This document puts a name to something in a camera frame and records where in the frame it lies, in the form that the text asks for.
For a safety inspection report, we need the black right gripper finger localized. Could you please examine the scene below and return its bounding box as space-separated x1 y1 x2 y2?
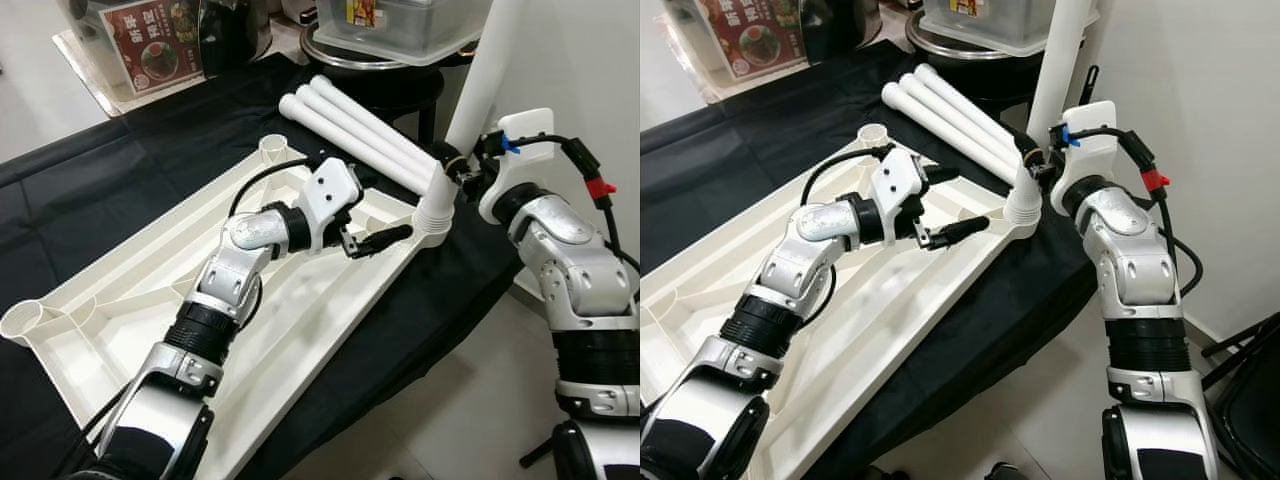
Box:
1012 135 1046 183
430 148 471 189

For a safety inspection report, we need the white plastic table leg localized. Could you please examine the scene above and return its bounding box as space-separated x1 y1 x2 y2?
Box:
295 83 446 176
415 0 528 236
1005 0 1096 236
897 72 1026 166
913 62 1031 151
882 82 1021 186
310 74 451 161
278 93 436 196

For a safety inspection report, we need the clear plastic storage box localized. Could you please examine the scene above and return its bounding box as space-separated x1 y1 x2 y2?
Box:
315 0 496 66
920 0 1101 56

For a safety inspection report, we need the shiny black round container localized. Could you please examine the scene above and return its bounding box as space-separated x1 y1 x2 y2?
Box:
198 0 273 76
800 0 881 61

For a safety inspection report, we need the black tablecloth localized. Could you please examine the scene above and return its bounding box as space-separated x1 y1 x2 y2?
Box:
0 50 521 480
640 40 1101 480

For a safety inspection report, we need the red food poster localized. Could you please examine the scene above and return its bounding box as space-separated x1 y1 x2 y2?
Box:
98 0 206 96
705 0 806 81

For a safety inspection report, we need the clear bin orange lid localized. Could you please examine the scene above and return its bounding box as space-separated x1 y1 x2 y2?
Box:
55 0 216 116
660 0 816 101

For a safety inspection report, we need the black folding chair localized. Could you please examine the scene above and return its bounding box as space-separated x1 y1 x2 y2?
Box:
1200 310 1280 480

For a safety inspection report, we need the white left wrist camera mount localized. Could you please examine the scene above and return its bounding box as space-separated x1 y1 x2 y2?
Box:
868 148 936 241
298 158 363 251

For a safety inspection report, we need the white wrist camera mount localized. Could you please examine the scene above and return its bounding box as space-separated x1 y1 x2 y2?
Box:
298 158 363 251
478 108 556 223
868 148 936 241
1050 100 1119 216

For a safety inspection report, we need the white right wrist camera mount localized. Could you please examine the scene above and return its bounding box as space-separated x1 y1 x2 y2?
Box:
478 108 556 223
1050 100 1119 216

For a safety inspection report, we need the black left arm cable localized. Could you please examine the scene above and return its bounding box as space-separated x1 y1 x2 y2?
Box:
800 143 896 206
228 150 331 216

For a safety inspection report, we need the black right arm cable red connector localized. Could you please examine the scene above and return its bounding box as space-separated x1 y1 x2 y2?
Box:
480 128 641 276
1060 125 1206 301

